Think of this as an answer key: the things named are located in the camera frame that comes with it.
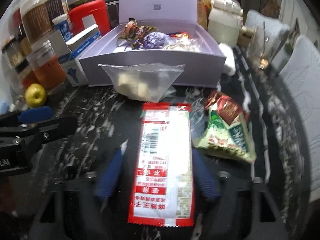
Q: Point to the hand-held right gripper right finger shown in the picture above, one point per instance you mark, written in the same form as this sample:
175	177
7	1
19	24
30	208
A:
203	175

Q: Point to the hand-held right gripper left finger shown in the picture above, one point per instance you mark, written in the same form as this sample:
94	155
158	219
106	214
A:
110	175

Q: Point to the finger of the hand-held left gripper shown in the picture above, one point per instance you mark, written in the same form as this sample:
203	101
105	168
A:
55	127
37	112

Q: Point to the green snack packet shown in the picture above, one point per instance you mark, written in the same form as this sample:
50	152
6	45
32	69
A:
225	140

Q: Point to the red white long packet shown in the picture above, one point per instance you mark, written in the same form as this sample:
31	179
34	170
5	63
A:
162	160

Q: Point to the dark red snack packet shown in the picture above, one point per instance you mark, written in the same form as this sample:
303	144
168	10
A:
228	107

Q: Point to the clear zip bag white pieces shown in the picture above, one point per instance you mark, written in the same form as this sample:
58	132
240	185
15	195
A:
142	82

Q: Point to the lavender gift box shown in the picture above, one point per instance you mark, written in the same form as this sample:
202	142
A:
155	65

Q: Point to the gold brown snack packet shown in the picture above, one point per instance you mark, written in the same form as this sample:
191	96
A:
136	31

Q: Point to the clear packet beige contents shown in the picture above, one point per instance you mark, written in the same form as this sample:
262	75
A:
181	46

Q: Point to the red gold candy packet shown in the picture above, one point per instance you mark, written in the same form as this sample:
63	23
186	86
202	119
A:
180	35

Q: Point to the gold apple ornament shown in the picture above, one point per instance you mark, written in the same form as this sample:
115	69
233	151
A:
35	95

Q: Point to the blue white carton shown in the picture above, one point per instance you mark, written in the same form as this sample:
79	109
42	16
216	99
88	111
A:
75	62

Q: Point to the group of clear food jars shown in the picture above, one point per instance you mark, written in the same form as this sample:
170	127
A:
37	30

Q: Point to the red plastic canister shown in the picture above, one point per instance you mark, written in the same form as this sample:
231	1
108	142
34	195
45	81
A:
90	15

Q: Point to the white rolled towel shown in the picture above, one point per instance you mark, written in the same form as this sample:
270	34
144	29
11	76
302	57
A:
228	60

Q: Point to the clear glass cup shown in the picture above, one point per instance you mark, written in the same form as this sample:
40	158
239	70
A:
260	50

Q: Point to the cream lidded jar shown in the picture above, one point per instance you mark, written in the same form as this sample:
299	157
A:
223	22

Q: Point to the orange snack bag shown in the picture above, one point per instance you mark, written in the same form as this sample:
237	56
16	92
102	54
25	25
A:
205	2

